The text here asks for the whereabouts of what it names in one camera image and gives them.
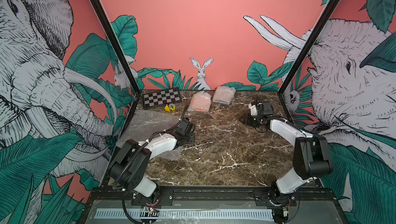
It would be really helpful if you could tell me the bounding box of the black left frame post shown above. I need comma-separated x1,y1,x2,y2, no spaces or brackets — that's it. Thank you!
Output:
76,0,140,95

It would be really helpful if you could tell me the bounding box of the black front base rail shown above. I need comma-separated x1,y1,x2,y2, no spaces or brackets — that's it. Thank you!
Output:
84,185,340,213

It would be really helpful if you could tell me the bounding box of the black white chessboard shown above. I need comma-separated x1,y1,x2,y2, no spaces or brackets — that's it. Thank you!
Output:
143,88,182,109

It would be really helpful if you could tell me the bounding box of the pink bubble bundle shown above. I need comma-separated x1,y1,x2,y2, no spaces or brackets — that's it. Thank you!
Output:
188,91,211,112

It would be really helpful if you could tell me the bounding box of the black frame post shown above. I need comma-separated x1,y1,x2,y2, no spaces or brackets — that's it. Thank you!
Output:
76,0,140,95
277,0,340,97

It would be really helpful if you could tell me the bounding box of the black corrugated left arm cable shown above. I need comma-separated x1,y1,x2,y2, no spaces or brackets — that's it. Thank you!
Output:
112,104,190,191

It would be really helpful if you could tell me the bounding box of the small yellow toy block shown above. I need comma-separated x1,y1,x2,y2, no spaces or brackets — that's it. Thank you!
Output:
164,103,176,113

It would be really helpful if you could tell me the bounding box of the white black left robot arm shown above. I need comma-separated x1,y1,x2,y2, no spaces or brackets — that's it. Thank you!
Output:
108,118,195,198

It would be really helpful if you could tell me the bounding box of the black right frame post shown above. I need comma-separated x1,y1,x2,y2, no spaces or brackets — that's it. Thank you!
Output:
277,0,340,97

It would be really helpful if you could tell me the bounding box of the clear bubble wrap sheet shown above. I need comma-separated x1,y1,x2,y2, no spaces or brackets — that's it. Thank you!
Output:
112,109,180,159

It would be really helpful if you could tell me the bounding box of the right bubble wrapped plate bundle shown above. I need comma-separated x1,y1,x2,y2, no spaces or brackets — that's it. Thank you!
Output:
212,86,236,105

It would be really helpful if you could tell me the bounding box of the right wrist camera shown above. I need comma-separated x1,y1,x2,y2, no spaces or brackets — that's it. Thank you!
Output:
248,104,258,116

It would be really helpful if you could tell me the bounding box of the white slotted cable duct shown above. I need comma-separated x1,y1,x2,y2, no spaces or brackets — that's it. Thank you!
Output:
93,208,275,222

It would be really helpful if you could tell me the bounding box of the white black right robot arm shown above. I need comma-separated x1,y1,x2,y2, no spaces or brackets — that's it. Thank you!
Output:
243,101,333,195

